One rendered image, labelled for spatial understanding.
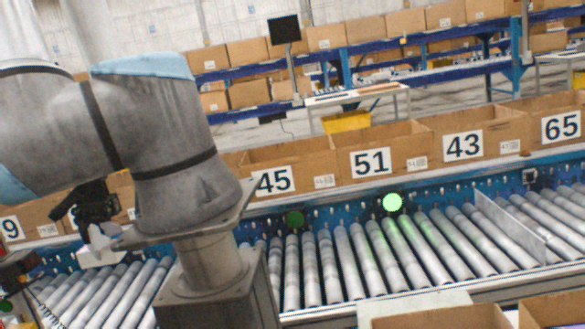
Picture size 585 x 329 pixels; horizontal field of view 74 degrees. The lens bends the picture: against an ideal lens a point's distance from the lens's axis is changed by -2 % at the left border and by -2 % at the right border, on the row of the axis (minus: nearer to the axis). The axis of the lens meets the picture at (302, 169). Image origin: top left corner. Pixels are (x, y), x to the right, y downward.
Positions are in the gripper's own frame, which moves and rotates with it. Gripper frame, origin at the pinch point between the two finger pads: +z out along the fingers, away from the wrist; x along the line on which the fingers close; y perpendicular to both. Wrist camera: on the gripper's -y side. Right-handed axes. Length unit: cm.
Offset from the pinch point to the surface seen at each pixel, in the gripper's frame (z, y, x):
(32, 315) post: 16.8, -27.1, 1.6
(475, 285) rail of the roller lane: 30, 97, 1
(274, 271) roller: 30, 39, 26
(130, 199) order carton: 5, -18, 59
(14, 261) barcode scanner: -3.5, -18.6, -6.3
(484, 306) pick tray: 21, 90, -20
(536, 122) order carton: 4, 149, 60
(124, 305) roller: 30.3, -12.4, 21.3
